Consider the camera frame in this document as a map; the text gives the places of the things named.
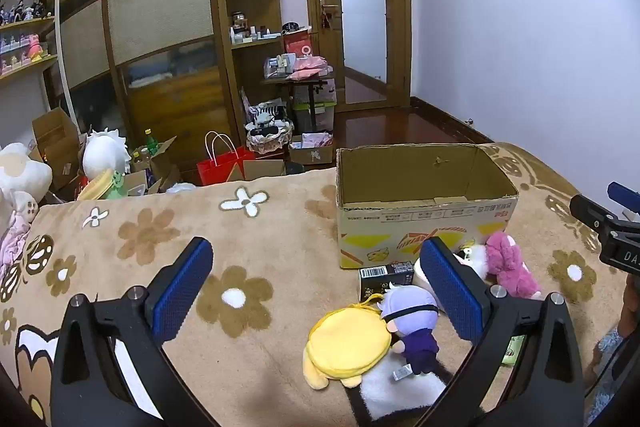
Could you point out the white curved pole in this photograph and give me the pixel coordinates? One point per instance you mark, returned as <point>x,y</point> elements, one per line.
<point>59,37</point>

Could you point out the pale pink cloth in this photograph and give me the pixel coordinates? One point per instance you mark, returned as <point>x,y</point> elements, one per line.
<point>12,247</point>

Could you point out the black white striped cloth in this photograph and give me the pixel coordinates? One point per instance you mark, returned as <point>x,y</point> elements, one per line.
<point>267,113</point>

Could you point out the small cardboard box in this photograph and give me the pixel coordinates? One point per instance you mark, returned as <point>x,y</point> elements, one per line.
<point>312,154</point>

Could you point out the cardboard box with bottles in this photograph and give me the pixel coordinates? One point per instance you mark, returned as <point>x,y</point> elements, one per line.
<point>160,162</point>

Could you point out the pink plush toy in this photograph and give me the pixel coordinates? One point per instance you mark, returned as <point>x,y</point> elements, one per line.
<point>510,267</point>

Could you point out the empty cardboard box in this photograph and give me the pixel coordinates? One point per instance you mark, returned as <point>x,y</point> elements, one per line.
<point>260,169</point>

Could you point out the pink figure plush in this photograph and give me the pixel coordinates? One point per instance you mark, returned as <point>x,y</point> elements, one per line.
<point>39,49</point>

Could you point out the yellow plush toy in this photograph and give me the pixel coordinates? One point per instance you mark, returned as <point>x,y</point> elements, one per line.
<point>345,342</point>

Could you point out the beige floral blanket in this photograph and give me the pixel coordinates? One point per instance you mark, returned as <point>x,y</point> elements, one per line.
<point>275,257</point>

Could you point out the green and yellow plush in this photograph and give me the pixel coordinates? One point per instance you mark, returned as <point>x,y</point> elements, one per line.
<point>102,187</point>

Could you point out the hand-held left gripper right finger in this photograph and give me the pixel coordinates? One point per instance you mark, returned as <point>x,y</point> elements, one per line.
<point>452,292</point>

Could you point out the open brown cardboard box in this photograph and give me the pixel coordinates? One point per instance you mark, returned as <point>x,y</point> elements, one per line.
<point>55,132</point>

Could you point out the black bag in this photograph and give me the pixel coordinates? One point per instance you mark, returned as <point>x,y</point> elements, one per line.
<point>295,168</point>

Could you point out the wooden wardrobe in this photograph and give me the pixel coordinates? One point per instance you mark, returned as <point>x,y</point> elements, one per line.
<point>160,17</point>

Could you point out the printed cardboard box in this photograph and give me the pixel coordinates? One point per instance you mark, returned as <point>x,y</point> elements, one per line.
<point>425,217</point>

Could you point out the white plush toy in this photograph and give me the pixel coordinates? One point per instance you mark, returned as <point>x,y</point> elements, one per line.
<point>395,392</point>

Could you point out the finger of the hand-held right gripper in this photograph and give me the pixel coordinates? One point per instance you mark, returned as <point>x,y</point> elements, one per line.
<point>624,198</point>
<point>590,222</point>

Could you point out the person's floral clothing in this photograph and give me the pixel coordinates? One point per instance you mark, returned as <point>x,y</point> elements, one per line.
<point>602,352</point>

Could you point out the white spiky-haired plush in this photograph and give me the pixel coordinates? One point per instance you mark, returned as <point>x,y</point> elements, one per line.
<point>105,154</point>

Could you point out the green packet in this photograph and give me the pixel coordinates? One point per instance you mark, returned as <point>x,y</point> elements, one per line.
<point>514,352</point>

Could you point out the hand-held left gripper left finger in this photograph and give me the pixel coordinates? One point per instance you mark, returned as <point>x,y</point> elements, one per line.
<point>182,292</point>

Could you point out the white cat plush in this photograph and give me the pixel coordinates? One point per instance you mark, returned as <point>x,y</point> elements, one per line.
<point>22,172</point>

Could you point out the red gift bag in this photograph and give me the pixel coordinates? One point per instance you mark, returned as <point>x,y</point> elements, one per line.
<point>220,169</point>

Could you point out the clear plastic storage bin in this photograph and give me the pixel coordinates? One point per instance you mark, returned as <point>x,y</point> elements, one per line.
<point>322,117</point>

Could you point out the purple-haired plush doll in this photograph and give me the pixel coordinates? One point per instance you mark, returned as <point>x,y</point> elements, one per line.
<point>410,307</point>

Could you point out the pink cloth bundle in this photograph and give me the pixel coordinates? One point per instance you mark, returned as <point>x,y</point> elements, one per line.
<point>310,67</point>

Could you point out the cream plush with brown spots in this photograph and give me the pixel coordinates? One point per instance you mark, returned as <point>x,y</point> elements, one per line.
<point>22,207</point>

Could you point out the red box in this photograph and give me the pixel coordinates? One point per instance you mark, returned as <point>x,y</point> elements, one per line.
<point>297,44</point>

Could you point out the small wooden table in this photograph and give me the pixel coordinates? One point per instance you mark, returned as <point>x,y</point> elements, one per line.
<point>300,82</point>

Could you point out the white plastic bag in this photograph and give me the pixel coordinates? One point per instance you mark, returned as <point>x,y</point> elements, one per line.
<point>177,187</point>

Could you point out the wicker basket with lace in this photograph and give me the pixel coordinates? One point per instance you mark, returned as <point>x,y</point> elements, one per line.
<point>270,142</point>

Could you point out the wooden door with glass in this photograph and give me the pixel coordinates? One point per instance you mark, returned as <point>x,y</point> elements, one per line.
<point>325,72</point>

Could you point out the green bottle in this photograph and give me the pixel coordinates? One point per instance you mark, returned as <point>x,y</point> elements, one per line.
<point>151,144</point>

